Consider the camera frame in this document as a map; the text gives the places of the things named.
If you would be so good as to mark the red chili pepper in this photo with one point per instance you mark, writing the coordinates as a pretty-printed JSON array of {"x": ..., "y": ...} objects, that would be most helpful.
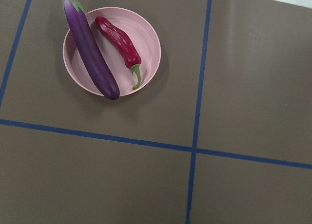
[{"x": 123, "y": 44}]

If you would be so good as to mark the pink plate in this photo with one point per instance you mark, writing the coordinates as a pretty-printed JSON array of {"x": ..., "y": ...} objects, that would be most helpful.
[{"x": 143, "y": 37}]

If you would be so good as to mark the purple eggplant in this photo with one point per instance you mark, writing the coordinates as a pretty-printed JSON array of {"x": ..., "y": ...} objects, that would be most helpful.
[{"x": 89, "y": 51}]

